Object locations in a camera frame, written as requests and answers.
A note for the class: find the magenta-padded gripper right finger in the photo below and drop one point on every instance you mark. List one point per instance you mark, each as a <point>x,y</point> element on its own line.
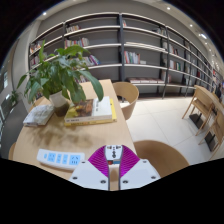
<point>140,173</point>

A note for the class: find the thick white book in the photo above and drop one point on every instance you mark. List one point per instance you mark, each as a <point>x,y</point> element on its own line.
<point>38,115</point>

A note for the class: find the yellow book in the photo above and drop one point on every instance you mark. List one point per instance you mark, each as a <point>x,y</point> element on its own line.
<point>114,113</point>

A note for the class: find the small distant potted plant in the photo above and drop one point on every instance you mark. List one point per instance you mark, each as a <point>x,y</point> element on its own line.
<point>15,97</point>

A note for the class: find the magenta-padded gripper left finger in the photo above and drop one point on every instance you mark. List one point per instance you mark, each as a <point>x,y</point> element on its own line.
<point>88,175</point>

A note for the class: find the grey bookshelf unit with books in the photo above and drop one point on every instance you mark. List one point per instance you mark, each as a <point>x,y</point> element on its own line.
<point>143,43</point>

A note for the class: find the white charger block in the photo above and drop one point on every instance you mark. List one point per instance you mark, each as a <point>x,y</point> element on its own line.
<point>113,153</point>

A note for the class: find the white power strip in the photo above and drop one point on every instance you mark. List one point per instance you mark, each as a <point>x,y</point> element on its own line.
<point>60,158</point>

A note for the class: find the green potted plant white pot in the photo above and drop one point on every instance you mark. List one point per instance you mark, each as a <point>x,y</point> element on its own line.
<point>60,76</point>

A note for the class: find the round-back wooden chair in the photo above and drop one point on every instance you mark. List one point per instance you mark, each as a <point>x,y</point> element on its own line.
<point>128,96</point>
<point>163,156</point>

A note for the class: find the slatted light wooden chair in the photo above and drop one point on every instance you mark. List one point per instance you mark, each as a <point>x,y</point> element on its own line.
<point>216,133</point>
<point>200,103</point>

